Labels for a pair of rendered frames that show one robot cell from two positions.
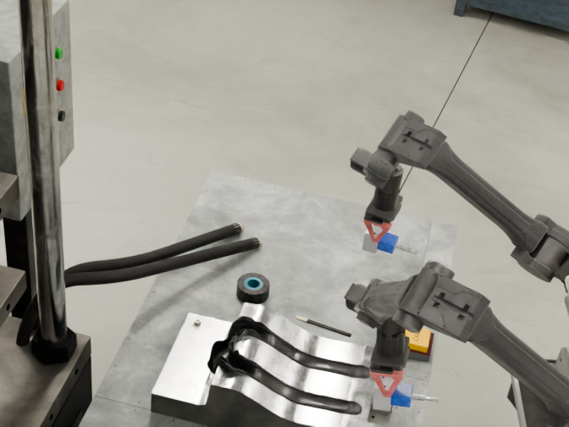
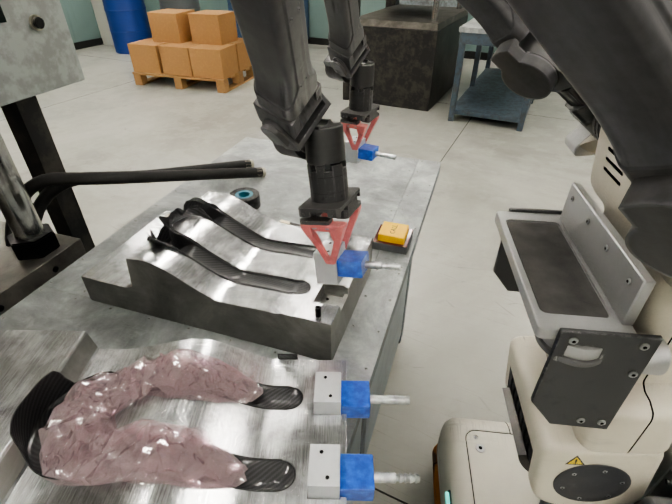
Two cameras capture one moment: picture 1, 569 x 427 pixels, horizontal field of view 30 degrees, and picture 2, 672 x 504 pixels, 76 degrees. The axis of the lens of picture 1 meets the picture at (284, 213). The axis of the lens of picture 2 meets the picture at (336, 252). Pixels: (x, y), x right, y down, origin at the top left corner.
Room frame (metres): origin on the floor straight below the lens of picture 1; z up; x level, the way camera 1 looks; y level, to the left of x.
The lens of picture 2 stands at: (0.95, -0.34, 1.37)
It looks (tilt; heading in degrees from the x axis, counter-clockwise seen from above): 36 degrees down; 9
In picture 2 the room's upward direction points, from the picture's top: straight up
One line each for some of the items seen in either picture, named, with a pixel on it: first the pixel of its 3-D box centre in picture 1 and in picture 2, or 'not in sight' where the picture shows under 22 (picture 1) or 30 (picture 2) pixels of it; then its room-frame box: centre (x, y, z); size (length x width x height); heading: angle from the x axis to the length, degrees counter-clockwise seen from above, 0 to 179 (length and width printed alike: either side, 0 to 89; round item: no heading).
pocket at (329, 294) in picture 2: (378, 420); (331, 302); (1.50, -0.25, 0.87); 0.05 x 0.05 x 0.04; 80
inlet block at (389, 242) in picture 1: (391, 243); (371, 152); (2.02, -0.27, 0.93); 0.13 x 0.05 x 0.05; 72
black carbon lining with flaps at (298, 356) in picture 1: (288, 364); (232, 242); (1.58, -0.05, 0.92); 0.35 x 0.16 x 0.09; 80
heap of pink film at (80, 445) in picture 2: not in sight; (149, 411); (1.24, -0.06, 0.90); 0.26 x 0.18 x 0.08; 98
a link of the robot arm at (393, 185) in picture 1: (388, 175); (360, 73); (2.03, -0.23, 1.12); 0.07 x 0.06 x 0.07; 53
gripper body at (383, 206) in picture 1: (385, 197); (360, 100); (2.03, -0.23, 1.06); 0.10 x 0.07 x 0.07; 162
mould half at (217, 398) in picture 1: (280, 375); (232, 259); (1.60, -0.03, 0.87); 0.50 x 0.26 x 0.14; 80
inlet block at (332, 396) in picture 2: not in sight; (362, 399); (1.33, -0.32, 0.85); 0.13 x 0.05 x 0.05; 98
